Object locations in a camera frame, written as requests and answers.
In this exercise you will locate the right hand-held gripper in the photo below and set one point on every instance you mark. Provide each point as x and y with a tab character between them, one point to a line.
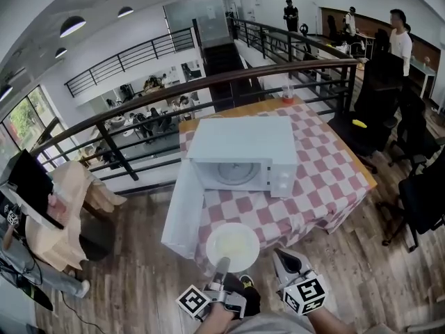
306	296

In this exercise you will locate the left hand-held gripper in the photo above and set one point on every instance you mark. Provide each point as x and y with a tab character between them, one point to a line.
194	301

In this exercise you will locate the white round plate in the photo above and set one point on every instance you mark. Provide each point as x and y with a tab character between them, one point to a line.
243	259

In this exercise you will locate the white microwave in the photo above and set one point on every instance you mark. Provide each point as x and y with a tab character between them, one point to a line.
243	137

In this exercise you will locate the person's right forearm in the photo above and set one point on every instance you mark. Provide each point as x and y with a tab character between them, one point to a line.
327	322

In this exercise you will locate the person's left forearm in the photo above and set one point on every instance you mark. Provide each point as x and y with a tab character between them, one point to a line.
215	320

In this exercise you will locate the glass microwave turntable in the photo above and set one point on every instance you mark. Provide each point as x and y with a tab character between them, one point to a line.
240	172

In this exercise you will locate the person's black yellow shoe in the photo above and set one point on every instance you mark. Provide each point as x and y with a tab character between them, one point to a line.
247	281

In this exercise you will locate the person's black trouser leg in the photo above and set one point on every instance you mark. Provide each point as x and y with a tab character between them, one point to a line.
250	301

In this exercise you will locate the person's grey shirt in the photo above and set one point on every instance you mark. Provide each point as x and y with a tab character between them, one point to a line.
271	325

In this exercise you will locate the red white checkered tablecloth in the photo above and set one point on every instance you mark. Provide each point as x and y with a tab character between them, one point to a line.
313	158

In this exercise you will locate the wooden table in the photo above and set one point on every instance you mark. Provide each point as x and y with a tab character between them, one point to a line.
189	125

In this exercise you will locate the black office chair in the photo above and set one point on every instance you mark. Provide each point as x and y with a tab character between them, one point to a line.
424	200
417	131
368	103

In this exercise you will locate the small yellow object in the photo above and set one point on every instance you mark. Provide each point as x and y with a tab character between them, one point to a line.
359	123

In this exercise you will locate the beige cloth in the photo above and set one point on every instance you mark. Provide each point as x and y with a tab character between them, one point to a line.
69	204

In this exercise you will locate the group of people downstairs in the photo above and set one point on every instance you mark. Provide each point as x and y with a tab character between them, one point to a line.
149	120

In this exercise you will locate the plastic cup with red drink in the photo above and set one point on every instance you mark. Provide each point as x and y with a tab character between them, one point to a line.
288	96

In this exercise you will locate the wooden-topped black railing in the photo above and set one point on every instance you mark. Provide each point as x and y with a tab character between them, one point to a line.
174	94

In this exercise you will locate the dark staircase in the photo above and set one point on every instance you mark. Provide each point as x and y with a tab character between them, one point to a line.
224	64

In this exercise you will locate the black monitor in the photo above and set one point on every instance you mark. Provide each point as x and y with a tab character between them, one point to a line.
31	186

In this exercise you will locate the black metal railing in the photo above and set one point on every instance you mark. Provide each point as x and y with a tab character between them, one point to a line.
278	35
132	54

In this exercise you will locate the white desk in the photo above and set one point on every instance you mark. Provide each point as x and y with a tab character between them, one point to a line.
422	71

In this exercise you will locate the black headset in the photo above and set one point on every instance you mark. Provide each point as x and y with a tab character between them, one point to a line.
304	29

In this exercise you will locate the large glass window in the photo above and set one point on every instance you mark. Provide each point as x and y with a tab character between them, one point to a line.
24	124

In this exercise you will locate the black dome pendant lamp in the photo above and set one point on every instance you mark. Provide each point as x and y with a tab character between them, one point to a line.
72	26
125	12
60	53
5	93

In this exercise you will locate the glass partition wall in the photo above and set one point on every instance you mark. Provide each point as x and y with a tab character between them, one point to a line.
198	16

